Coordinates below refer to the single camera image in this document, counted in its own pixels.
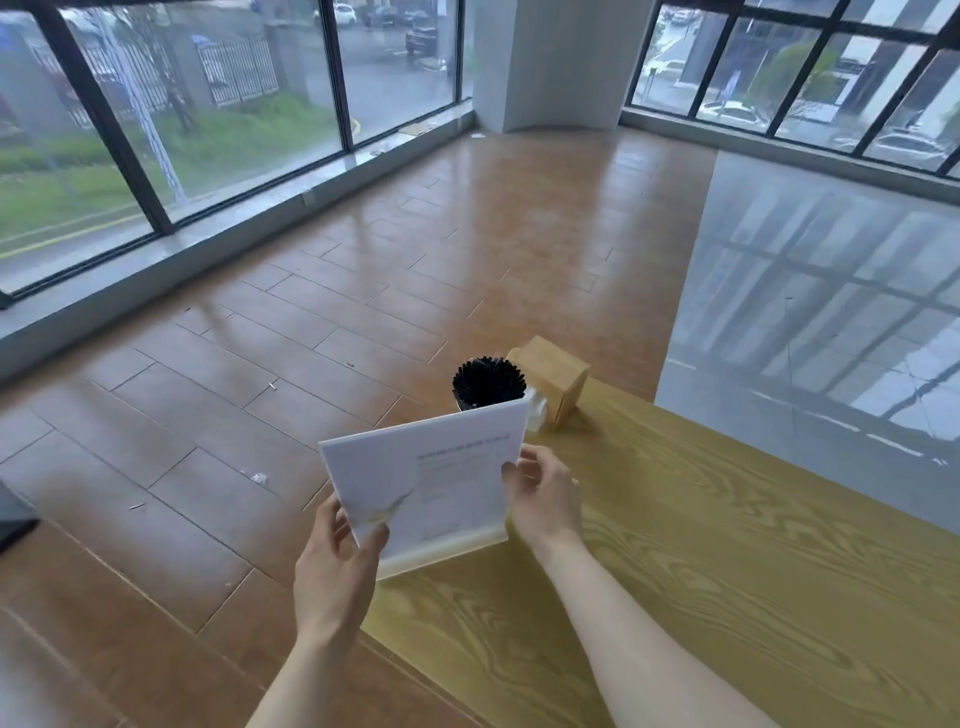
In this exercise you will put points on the black flat furniture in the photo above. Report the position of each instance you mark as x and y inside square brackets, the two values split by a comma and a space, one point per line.
[15, 521]

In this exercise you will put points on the brown cardboard piece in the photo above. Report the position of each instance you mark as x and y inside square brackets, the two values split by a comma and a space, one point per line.
[415, 129]

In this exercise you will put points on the person's right hand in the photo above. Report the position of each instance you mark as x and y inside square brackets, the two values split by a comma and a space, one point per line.
[547, 510]

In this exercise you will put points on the person's right forearm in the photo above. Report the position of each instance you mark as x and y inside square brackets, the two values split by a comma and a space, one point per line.
[630, 652]

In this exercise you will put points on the black framed barred window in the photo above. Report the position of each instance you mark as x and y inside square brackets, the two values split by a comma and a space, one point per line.
[810, 75]

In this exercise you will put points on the white tissue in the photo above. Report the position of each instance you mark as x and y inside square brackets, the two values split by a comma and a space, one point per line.
[536, 409]

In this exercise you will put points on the white acrylic sign stand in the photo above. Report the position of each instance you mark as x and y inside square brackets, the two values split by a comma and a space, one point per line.
[435, 487]

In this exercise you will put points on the bundle of black chopsticks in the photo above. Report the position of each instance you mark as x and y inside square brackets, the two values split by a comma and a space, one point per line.
[487, 382]

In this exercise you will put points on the person's left hand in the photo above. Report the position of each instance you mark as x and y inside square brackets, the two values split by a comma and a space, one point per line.
[330, 585]

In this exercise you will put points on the black framed side window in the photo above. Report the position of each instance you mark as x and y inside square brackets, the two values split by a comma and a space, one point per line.
[225, 112]

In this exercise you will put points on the wooden tissue box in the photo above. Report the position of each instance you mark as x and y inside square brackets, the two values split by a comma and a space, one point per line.
[555, 375]

